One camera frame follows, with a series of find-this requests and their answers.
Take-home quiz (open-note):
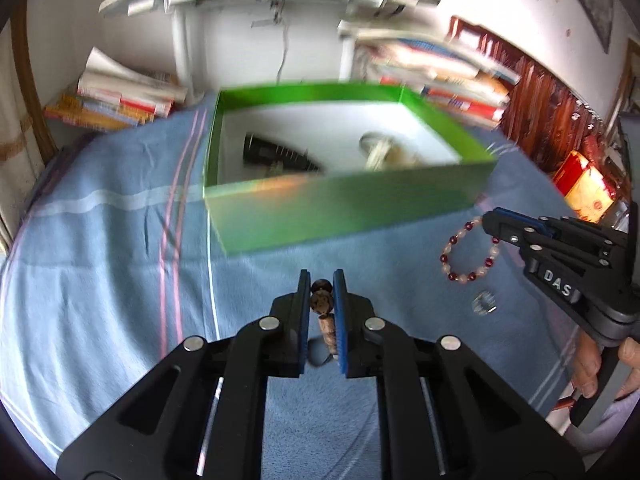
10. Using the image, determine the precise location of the left stack of books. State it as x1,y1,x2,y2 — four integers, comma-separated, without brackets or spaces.
43,48,188,132

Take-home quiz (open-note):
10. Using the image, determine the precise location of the carved red wooden headboard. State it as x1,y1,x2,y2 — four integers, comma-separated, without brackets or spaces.
448,16,604,174

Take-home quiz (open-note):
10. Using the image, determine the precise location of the red and yellow box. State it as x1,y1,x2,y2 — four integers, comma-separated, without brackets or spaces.
552,151,616,223

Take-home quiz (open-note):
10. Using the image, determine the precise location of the white shell keychain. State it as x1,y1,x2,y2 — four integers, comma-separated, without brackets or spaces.
359,132,425,171

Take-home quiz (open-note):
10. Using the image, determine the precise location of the right stack of books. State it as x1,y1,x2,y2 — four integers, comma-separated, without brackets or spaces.
337,20,521,128

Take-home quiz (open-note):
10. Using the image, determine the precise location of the brown wooden bead bracelet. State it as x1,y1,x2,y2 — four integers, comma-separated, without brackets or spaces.
305,277,342,366

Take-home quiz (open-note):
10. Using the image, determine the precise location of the red and white bead bracelet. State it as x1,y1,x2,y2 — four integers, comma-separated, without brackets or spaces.
439,214,502,284

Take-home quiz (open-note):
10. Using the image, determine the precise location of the green cardboard box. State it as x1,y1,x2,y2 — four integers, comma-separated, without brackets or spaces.
203,84,497,255

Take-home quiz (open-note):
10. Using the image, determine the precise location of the person's right hand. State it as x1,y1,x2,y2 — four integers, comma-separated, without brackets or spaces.
572,331,640,403

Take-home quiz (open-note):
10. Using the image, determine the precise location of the blue striped bed sheet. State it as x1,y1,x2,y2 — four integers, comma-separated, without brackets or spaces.
1,98,576,467

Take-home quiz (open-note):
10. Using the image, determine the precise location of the stack of books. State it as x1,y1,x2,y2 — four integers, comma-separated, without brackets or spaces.
43,48,188,132
337,20,521,128

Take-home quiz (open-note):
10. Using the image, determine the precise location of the beige curtain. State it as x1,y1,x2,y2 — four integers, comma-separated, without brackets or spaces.
0,22,44,256

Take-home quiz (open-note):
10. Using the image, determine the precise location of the small silver ring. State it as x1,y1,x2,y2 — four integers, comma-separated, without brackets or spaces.
470,290,498,317

